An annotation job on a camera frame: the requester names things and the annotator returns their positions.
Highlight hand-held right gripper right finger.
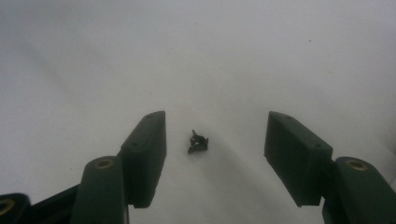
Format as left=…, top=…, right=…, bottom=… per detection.
left=263, top=110, right=334, bottom=208

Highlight small black screw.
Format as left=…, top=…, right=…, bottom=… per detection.
left=187, top=129, right=210, bottom=155

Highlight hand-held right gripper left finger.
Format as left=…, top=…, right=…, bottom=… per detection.
left=119, top=110, right=168, bottom=209

